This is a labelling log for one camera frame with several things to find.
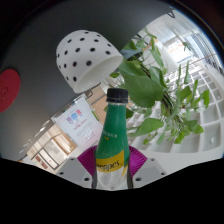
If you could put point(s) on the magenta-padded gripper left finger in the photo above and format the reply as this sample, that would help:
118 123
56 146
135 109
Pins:
73 171

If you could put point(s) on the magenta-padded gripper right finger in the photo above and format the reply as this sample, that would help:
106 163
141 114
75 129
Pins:
150 171

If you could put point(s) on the green plastic drink bottle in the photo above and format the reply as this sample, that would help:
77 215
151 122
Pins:
112 136

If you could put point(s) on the acrylic table sign stand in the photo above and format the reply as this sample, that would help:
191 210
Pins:
80 125

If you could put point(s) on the potted green leafy plant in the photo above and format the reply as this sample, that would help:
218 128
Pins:
143 88

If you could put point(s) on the flat round red coaster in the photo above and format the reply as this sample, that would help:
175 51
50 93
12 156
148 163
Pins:
8 90

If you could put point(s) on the white black-dotted cup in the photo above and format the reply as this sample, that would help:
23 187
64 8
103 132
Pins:
83 56

